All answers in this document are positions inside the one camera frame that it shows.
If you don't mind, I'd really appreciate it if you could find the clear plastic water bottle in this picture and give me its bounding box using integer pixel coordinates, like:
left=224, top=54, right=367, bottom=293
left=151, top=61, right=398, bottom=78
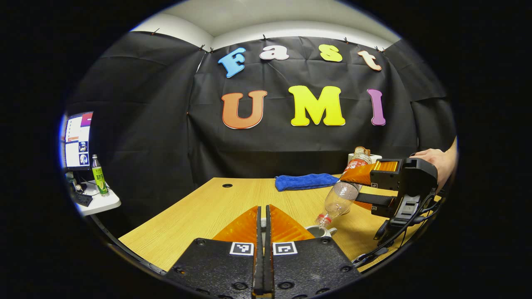
left=315, top=146, right=373, bottom=229

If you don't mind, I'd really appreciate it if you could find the white side table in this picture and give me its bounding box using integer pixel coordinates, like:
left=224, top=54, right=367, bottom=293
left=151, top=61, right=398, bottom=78
left=69, top=179, right=121, bottom=216

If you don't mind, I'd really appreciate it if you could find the white toaster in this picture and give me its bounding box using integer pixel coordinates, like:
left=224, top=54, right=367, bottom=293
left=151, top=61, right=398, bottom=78
left=348, top=153, right=382, bottom=164

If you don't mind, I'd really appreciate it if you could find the blue towel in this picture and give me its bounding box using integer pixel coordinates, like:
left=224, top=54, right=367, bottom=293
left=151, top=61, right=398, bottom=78
left=275, top=173, right=340, bottom=192

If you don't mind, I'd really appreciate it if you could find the black keyboard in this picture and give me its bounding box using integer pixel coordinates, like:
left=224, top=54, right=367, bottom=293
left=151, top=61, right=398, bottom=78
left=71, top=192, right=93, bottom=207

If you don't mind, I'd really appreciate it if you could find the white teacup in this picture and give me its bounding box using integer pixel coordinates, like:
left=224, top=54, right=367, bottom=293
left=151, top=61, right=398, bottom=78
left=305, top=225, right=338, bottom=239

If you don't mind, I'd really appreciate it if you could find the black backdrop cloth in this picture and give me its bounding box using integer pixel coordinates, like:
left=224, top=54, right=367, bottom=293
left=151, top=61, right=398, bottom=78
left=64, top=31, right=457, bottom=227

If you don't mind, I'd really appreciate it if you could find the computer monitor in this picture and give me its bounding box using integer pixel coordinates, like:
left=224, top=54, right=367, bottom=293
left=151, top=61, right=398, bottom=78
left=62, top=111, right=94, bottom=171

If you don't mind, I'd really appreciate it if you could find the green drink bottle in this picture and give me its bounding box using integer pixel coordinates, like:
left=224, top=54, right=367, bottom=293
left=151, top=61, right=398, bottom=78
left=91, top=154, right=110, bottom=197

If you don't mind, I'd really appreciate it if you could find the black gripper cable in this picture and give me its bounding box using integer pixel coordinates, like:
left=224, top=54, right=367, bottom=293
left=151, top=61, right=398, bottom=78
left=352, top=195, right=442, bottom=267

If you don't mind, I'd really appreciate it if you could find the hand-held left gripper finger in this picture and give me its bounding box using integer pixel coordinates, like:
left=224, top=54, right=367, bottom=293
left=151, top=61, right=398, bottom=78
left=264, top=204, right=361, bottom=299
left=165, top=205, right=263, bottom=299

